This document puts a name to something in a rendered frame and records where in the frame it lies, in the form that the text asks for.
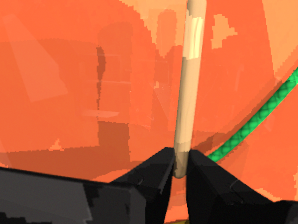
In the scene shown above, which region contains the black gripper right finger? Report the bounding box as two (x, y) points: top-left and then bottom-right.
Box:
(185, 149), (298, 224)

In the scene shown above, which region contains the wooden stick with green cord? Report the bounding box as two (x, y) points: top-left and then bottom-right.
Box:
(173, 0), (298, 179)

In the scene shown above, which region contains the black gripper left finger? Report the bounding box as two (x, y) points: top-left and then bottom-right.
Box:
(0, 147), (175, 224)

